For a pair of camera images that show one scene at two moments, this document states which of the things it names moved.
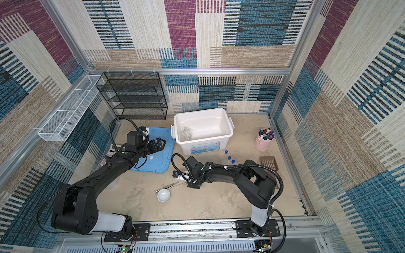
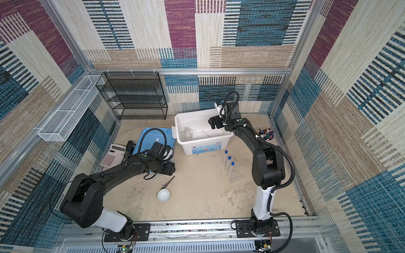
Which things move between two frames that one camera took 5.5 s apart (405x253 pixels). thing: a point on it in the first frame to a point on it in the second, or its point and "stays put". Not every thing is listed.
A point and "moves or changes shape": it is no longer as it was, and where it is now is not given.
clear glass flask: (186, 134) stays put
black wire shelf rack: (134, 95) stays put
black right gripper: (192, 184) to (212, 123)
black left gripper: (160, 146) to (170, 168)
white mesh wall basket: (60, 124) stays put
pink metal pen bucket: (263, 139) stays put
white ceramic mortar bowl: (163, 195) stays put
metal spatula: (167, 186) moves or changes shape
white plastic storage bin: (202, 131) stays put
